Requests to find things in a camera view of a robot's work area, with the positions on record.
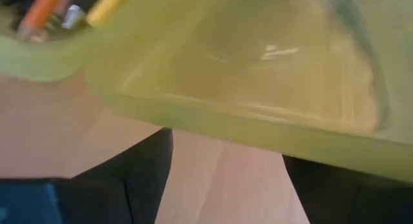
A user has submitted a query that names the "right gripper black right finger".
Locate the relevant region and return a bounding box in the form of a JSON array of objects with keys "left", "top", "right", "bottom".
[{"left": 282, "top": 154, "right": 413, "bottom": 224}]

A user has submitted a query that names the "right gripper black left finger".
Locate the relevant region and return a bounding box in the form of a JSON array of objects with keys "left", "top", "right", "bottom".
[{"left": 0, "top": 127, "right": 174, "bottom": 224}]

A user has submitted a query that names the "transparent yellow-green supply box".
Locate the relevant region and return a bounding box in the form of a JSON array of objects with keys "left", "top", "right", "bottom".
[{"left": 0, "top": 0, "right": 413, "bottom": 186}]

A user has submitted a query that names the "yellow pencil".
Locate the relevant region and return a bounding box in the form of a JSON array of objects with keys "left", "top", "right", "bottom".
[{"left": 86, "top": 0, "right": 130, "bottom": 28}]

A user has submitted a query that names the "orange pencil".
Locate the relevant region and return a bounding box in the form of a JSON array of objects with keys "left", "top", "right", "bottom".
[{"left": 15, "top": 0, "right": 65, "bottom": 39}]

